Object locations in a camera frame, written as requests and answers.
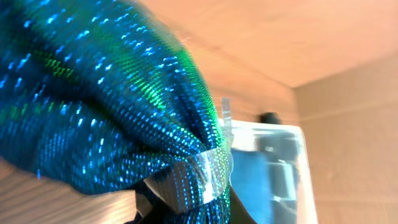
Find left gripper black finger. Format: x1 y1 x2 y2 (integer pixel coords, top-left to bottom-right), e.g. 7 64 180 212
229 187 256 224

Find blue denim jeans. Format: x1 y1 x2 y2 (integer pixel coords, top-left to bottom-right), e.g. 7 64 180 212
231 149 273 224

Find clear plastic storage bin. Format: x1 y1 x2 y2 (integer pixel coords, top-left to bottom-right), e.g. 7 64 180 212
230 113 318 224

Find black taped garment front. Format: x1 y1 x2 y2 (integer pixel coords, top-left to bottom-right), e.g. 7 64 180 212
257 112 300 224

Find blue sequin fabric bundle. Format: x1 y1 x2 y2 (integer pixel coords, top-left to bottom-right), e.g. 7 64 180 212
1 1 231 223

